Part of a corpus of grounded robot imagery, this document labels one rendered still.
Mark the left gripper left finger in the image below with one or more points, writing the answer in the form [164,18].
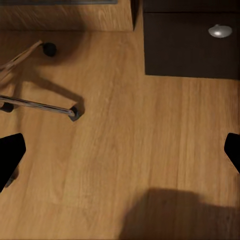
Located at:
[12,150]

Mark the cabinet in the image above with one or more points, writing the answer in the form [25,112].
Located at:
[68,15]
[192,38]

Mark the swivel chair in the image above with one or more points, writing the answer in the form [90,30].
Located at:
[7,102]

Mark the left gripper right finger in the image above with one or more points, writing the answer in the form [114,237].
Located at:
[232,149]

